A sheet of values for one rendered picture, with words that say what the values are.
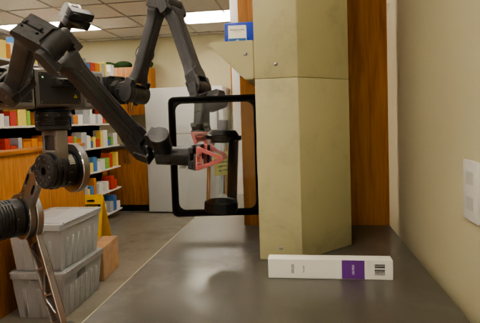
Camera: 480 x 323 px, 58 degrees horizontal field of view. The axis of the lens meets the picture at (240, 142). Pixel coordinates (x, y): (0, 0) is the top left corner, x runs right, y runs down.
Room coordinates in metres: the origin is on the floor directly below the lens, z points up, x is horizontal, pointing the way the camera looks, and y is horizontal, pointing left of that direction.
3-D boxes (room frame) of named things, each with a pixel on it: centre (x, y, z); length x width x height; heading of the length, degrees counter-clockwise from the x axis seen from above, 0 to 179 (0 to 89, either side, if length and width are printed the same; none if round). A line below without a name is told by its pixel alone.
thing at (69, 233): (3.16, 1.36, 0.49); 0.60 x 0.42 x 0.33; 172
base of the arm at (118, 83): (1.85, 0.50, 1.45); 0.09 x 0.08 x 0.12; 143
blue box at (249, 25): (1.37, -0.02, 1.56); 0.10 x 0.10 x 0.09; 82
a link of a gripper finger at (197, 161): (1.25, 0.10, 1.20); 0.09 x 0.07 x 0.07; 84
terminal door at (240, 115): (1.44, 0.08, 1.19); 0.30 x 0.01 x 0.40; 88
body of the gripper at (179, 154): (1.29, 0.16, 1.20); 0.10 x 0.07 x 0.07; 174
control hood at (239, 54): (1.29, -0.01, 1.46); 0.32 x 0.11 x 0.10; 172
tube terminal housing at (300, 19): (1.26, -0.19, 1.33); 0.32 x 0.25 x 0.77; 172
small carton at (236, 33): (1.25, 0.00, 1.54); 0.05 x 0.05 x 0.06; 88
